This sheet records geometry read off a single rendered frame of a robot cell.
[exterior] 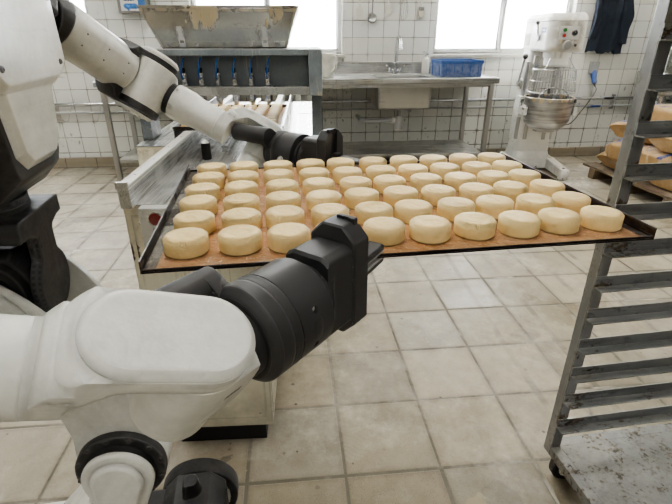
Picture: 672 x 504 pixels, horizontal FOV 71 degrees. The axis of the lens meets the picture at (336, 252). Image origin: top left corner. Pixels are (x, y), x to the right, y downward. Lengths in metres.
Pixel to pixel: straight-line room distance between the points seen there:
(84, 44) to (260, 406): 1.09
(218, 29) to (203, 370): 1.68
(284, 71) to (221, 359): 1.67
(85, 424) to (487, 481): 1.17
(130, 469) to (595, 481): 1.16
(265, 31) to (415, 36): 3.29
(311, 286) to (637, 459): 1.37
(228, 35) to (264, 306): 1.62
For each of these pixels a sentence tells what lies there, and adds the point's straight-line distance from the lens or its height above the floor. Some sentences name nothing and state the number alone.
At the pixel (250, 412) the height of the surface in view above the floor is 0.14.
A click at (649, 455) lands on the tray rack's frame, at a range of 1.69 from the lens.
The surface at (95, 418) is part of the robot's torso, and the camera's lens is 0.87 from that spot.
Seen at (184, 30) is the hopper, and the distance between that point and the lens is 1.94.
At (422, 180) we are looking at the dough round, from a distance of 0.74.
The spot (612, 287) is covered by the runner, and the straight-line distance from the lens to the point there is 1.30.
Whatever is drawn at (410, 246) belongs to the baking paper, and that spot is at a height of 1.00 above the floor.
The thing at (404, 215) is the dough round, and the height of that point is 1.01.
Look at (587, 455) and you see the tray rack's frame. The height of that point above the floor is 0.15.
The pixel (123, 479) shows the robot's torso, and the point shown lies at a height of 0.59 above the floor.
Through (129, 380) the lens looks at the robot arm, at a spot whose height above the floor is 1.05.
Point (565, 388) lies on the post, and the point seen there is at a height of 0.36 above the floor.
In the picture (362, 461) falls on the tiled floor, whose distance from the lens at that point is 1.62.
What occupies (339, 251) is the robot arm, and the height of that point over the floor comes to 1.04.
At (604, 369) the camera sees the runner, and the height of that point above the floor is 0.42.
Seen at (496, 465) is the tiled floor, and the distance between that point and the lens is 1.69.
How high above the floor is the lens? 1.23
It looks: 25 degrees down
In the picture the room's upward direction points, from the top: straight up
